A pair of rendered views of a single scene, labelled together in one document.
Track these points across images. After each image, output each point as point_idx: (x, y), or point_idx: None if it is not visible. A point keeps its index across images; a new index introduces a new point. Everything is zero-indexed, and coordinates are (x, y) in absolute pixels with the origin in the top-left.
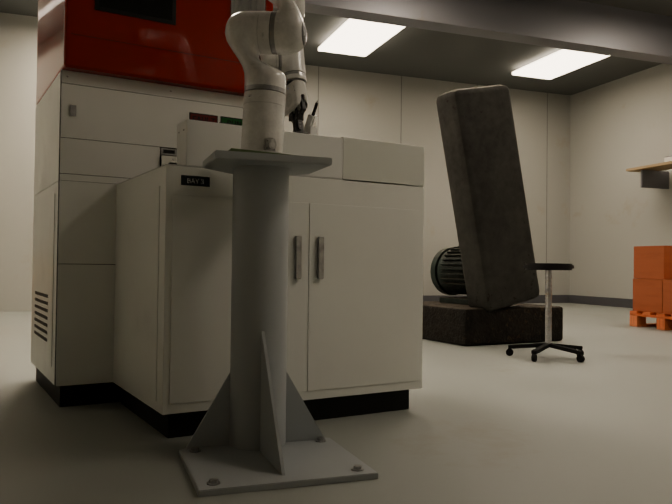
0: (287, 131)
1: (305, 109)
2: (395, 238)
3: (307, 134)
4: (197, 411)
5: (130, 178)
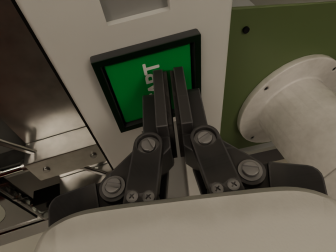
0: (220, 124)
1: (313, 171)
2: None
3: (227, 42)
4: None
5: (11, 242)
